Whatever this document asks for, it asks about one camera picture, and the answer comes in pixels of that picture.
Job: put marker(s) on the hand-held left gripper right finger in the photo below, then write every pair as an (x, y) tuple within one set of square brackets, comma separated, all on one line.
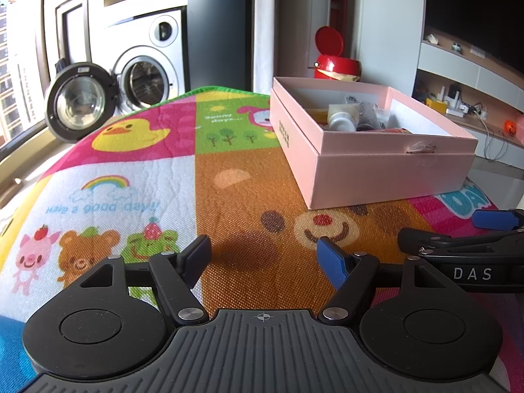
[(331, 260)]

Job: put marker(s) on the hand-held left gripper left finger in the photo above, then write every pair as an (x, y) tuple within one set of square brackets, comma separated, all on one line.
[(198, 260)]

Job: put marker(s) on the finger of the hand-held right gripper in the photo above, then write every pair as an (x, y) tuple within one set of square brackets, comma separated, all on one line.
[(450, 247), (495, 219)]

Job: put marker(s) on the pink cardboard box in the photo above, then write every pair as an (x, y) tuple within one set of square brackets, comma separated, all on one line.
[(368, 172)]

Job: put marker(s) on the orange pumpkin toy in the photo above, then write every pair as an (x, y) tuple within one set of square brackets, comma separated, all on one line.
[(509, 127)]

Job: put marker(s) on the colourful cartoon printed mat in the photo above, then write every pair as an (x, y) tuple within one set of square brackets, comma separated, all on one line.
[(163, 172)]

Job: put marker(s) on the yellow box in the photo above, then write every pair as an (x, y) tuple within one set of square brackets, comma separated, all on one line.
[(435, 104)]

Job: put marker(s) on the dark small container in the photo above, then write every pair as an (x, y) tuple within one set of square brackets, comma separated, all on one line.
[(370, 116)]

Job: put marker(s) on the grey television cabinet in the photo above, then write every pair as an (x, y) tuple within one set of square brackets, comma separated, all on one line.
[(442, 59)]

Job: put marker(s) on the red trash bin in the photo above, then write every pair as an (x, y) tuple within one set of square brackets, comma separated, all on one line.
[(337, 65)]

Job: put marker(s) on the silver washing machine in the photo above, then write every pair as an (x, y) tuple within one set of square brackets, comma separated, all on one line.
[(163, 61)]

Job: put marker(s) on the black television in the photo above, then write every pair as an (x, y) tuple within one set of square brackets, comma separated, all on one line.
[(479, 4)]

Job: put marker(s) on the white standing air conditioner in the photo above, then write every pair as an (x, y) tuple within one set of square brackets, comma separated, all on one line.
[(303, 20)]

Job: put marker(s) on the black door frame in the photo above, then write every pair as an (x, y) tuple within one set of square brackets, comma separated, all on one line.
[(221, 28)]

